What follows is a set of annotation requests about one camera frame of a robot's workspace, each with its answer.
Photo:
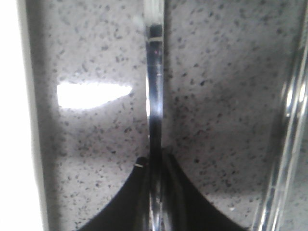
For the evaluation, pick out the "beige rabbit serving tray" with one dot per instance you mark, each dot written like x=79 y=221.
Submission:
x=22 y=195

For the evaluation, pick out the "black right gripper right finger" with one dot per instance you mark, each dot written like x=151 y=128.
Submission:
x=183 y=207

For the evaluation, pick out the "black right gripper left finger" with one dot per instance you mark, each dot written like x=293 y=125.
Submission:
x=129 y=209

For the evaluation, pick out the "silver fork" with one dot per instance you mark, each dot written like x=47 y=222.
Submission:
x=154 y=26

